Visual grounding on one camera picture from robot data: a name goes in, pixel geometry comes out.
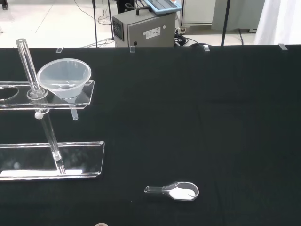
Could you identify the clear cloth clip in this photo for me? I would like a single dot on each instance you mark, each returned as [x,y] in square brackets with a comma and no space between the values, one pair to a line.
[59,50]
[132,49]
[283,46]
[206,48]

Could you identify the white curtain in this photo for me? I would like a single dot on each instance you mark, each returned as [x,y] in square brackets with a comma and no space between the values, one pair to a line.
[279,21]

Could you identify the glass weighing funnel with powder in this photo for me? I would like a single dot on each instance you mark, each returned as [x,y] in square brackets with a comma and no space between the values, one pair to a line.
[182,193]

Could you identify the blue grey teach pendant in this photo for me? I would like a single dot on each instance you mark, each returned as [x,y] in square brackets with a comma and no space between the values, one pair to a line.
[165,8]

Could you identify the white cabinet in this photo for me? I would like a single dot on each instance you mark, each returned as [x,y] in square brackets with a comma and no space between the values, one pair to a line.
[197,14]

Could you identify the black bench cloth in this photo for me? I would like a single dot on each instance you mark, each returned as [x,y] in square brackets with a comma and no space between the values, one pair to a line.
[178,122]

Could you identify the grey metal control cabinet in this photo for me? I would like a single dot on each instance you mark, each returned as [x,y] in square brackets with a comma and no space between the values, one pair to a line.
[150,38]

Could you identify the clear acrylic funnel stand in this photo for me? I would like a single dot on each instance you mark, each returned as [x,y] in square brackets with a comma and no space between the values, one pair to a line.
[75,160]

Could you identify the black tripod pole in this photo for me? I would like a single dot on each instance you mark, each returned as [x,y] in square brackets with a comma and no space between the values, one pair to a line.
[110,18]
[226,23]
[95,23]

